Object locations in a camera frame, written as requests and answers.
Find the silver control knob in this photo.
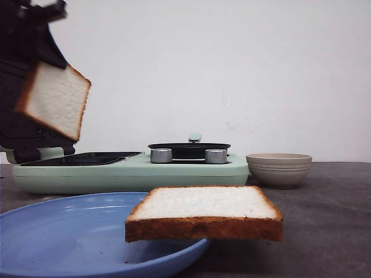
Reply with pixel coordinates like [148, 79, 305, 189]
[150, 148, 172, 163]
[205, 149, 227, 164]

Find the mint green breakfast maker base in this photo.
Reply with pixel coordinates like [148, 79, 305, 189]
[12, 152, 249, 195]

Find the grey table mat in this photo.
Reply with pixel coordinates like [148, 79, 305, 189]
[1, 162, 370, 277]

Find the white bread slice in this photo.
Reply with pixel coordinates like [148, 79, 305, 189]
[125, 185, 283, 242]
[14, 61, 91, 141]

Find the right silver control knob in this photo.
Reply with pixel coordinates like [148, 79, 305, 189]
[205, 149, 227, 164]

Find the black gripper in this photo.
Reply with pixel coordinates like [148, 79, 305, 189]
[1, 1, 67, 70]

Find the black frying pan green handle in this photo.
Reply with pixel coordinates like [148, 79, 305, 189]
[148, 133, 231, 159]

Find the left silver control knob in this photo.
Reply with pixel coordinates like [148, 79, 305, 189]
[150, 148, 172, 163]

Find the beige ceramic bowl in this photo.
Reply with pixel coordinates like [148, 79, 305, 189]
[246, 153, 312, 188]

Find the blue plate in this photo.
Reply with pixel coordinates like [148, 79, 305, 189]
[1, 193, 210, 277]

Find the breakfast maker hinged lid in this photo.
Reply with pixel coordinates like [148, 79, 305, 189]
[1, 59, 75, 164]

